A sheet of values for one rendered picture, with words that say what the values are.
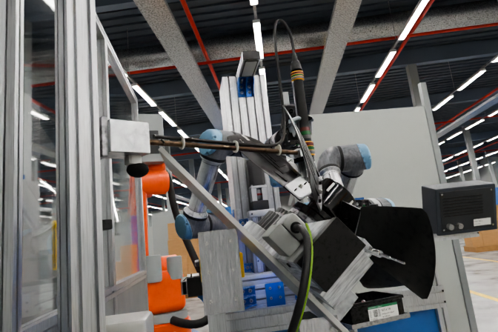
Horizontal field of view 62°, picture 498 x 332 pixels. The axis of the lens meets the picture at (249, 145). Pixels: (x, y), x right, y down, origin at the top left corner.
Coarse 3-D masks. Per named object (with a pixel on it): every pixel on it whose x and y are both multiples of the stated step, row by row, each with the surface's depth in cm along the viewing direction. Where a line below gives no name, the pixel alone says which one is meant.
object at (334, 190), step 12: (324, 180) 120; (324, 192) 116; (336, 192) 115; (348, 192) 115; (300, 204) 116; (312, 204) 117; (324, 204) 114; (336, 204) 114; (312, 216) 112; (324, 216) 115; (336, 216) 114
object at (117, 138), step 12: (108, 120) 88; (120, 120) 89; (108, 132) 87; (120, 132) 88; (132, 132) 90; (144, 132) 92; (108, 144) 87; (120, 144) 88; (132, 144) 89; (144, 144) 91; (108, 156) 91; (120, 156) 92
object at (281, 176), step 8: (232, 136) 127; (240, 136) 131; (248, 136) 137; (248, 152) 125; (256, 160) 123; (264, 160) 125; (272, 160) 127; (280, 160) 130; (264, 168) 122; (272, 168) 124; (280, 168) 126; (288, 168) 128; (272, 176) 121; (280, 176) 122; (288, 176) 124; (296, 176) 126; (280, 184) 120
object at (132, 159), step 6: (126, 156) 92; (132, 156) 91; (138, 156) 92; (126, 162) 91; (132, 162) 91; (138, 162) 92; (132, 168) 90; (138, 168) 91; (144, 168) 92; (132, 174) 91; (138, 174) 91; (144, 174) 92
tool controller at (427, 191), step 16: (432, 192) 167; (448, 192) 165; (464, 192) 166; (480, 192) 167; (432, 208) 168; (448, 208) 165; (464, 208) 166; (480, 208) 167; (496, 208) 169; (432, 224) 169; (448, 224) 165; (464, 224) 167; (480, 224) 167; (496, 224) 169
